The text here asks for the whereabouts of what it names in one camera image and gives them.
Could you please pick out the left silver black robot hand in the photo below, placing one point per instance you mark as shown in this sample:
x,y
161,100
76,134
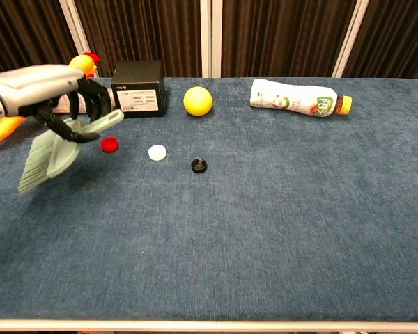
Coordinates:
x,y
38,87

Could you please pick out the red bottle cap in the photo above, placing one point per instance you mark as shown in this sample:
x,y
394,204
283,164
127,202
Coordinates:
x,y
109,144

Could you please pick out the black bottle cap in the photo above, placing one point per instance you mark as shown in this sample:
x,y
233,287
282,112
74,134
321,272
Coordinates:
x,y
199,165

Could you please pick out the clear bottle amber tea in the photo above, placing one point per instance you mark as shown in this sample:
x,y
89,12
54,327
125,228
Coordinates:
x,y
63,104

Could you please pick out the white yogurt drink bottle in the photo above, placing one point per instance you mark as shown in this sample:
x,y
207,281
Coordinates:
x,y
292,99

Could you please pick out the yellow rubber chicken toy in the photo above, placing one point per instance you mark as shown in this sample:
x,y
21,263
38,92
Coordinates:
x,y
85,64

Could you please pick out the dark brown pleated curtain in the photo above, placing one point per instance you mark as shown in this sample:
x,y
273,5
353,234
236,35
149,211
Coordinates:
x,y
143,31
282,35
397,35
21,35

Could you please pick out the black cardboard box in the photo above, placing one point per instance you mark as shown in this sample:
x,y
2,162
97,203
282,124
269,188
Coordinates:
x,y
139,81

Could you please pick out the yellow ball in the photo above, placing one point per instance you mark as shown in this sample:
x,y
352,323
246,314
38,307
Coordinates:
x,y
198,101

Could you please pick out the blue table cloth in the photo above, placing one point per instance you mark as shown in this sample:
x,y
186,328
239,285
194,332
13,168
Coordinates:
x,y
230,226

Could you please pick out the white table edge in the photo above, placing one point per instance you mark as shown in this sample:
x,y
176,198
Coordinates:
x,y
209,325

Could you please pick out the white slanted frame post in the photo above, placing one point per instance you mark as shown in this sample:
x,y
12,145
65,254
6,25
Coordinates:
x,y
352,31
73,21

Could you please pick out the white upright double frame post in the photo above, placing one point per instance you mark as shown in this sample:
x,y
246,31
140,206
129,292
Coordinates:
x,y
210,35

